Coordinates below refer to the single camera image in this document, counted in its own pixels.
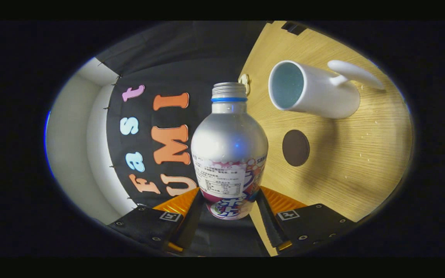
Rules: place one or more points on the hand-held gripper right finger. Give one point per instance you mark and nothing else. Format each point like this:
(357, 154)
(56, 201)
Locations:
(315, 224)

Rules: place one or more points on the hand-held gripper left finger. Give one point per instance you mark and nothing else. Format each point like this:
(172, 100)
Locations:
(149, 227)

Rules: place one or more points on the dark brown round coaster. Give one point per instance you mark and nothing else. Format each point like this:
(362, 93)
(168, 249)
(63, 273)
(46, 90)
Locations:
(296, 148)

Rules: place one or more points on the silver juice bottle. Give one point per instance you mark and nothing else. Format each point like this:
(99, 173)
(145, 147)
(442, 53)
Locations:
(228, 146)

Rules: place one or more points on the white cup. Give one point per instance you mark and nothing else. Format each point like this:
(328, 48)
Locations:
(323, 96)

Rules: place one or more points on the wooden table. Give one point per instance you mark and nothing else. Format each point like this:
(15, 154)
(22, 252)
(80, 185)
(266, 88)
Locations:
(354, 154)

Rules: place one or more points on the small divided white tray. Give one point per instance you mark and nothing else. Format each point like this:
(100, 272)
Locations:
(244, 83)

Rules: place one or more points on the black backdrop cloth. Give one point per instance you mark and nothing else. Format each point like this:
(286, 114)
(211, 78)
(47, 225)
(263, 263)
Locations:
(160, 69)

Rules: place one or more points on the black table clamp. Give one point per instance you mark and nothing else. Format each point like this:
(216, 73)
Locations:
(295, 27)

